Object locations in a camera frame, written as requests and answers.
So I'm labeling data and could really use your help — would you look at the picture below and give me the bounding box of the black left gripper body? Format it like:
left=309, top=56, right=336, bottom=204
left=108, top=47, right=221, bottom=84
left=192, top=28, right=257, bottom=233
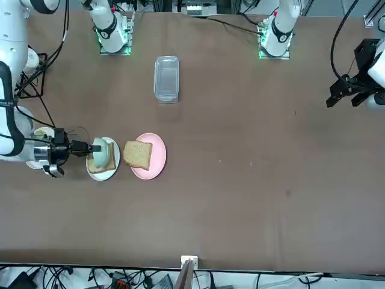
left=348, top=38, right=380, bottom=84

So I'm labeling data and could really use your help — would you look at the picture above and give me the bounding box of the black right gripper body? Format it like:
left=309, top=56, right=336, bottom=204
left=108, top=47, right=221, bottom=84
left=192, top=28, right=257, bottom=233
left=48, top=128, right=73, bottom=165

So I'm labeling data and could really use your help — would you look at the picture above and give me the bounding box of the green bowl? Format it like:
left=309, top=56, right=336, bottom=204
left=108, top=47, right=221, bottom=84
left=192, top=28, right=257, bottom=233
left=91, top=137, right=111, bottom=169

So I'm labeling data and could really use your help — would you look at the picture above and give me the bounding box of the brown bread slice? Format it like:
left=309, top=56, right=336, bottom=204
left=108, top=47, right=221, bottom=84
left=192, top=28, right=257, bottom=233
left=87, top=142, right=117, bottom=175
left=123, top=140, right=153, bottom=170

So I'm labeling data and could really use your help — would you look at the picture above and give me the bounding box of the white round plate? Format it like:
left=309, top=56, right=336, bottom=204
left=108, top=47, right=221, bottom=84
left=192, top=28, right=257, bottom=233
left=25, top=126, right=58, bottom=170
left=86, top=137, right=120, bottom=181

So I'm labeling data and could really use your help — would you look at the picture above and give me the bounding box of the pink round plate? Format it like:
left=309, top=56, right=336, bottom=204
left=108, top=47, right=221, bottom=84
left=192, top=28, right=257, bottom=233
left=129, top=132, right=167, bottom=181

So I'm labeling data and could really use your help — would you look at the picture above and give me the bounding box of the white cup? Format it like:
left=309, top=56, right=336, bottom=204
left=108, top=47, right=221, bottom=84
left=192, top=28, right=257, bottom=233
left=23, top=49, right=42, bottom=76

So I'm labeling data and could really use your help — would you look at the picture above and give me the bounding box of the clear plastic container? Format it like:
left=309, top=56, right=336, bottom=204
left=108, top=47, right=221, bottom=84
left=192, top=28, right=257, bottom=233
left=153, top=55, right=181, bottom=105

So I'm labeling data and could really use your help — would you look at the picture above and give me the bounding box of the black device with red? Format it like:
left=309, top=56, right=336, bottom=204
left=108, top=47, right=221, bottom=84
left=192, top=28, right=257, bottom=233
left=111, top=272, right=133, bottom=289

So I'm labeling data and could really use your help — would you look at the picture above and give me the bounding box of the white power strip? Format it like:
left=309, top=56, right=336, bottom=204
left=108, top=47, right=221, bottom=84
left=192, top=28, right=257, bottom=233
left=185, top=1, right=203, bottom=16

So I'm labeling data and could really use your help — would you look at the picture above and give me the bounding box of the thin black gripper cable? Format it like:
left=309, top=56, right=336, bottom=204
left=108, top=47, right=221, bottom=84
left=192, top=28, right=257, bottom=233
left=64, top=126, right=91, bottom=142

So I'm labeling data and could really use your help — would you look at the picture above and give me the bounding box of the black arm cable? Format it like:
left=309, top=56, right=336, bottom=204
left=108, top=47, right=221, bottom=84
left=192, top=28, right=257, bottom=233
left=13, top=0, right=70, bottom=97
left=330, top=0, right=360, bottom=81

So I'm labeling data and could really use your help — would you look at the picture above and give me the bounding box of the aluminium rail bracket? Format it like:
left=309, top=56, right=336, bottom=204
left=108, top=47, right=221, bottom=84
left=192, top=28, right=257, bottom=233
left=363, top=0, right=385, bottom=28

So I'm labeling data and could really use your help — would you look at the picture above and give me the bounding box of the black wire cup rack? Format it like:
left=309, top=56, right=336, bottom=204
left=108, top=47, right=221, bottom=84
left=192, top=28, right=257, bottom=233
left=13, top=52, right=48, bottom=99

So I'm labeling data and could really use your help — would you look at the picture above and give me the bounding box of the black base cable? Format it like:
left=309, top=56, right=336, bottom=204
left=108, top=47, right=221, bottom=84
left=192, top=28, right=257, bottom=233
left=204, top=11, right=262, bottom=36

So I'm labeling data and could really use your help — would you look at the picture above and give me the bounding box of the aluminium camera post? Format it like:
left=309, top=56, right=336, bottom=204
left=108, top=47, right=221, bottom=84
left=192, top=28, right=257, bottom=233
left=180, top=255, right=200, bottom=289

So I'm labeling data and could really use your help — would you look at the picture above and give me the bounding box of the white cable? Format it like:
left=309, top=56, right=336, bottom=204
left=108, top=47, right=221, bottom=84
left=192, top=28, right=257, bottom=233
left=264, top=272, right=325, bottom=287

